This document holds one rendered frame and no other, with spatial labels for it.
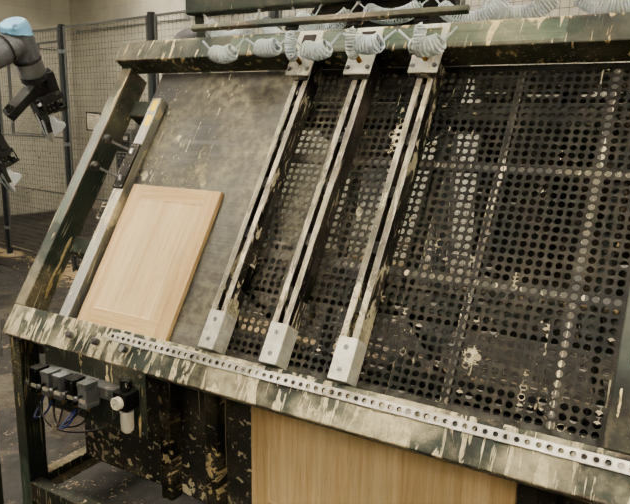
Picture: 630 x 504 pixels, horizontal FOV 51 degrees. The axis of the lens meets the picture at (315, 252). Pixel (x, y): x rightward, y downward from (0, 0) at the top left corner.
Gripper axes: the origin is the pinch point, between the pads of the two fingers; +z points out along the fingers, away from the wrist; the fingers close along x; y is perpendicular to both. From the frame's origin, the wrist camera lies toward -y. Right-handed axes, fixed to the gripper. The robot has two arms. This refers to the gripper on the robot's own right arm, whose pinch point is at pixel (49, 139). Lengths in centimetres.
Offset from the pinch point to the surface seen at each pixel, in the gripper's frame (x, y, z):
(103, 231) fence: 22, 12, 57
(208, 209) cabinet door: -12, 40, 43
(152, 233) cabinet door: 3, 23, 53
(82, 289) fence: 11, -6, 69
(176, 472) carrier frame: -43, -11, 123
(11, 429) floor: 78, -53, 191
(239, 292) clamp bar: -48, 27, 49
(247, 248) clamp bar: -42, 36, 40
